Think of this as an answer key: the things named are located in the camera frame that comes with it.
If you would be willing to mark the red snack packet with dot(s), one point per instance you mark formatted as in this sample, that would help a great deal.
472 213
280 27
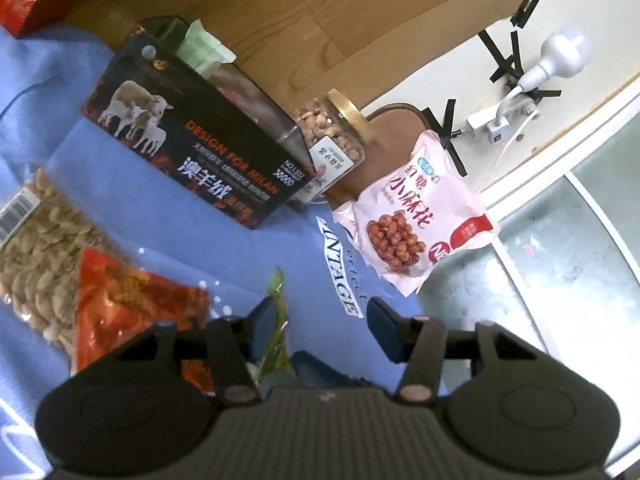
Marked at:
130 300

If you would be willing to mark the brown chair back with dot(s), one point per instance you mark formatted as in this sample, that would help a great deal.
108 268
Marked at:
390 145

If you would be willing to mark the blue printed bedsheet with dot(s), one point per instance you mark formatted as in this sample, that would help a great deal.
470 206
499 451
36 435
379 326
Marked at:
300 260

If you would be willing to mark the black tape strip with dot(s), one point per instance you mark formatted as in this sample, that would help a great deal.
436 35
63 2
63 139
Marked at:
527 5
447 125
502 57
542 94

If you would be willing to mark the white framed glass window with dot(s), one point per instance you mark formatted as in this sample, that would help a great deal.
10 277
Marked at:
575 260

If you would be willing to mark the clear nut jar gold lid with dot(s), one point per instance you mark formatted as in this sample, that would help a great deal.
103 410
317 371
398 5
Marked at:
330 130

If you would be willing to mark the clear pumpkin seed packet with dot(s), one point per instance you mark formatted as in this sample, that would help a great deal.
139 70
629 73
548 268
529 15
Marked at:
45 270

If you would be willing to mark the wooden headboard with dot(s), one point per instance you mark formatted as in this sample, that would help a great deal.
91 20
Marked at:
325 20

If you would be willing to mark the pink snack bag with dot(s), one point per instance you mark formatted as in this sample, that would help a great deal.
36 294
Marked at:
420 220

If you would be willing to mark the white light bulb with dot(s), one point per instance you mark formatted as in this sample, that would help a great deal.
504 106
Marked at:
565 55

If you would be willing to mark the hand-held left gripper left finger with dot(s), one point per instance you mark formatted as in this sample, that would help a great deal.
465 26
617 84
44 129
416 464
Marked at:
265 325

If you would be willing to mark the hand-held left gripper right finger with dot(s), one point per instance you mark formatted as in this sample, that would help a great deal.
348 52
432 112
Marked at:
385 330

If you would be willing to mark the black tin box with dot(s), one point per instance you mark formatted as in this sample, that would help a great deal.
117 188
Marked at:
200 160

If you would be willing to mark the dark green snack packet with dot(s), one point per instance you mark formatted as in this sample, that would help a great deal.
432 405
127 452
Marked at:
277 290

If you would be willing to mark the light green snack packet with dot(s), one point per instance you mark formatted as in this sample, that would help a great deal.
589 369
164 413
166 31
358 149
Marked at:
200 47

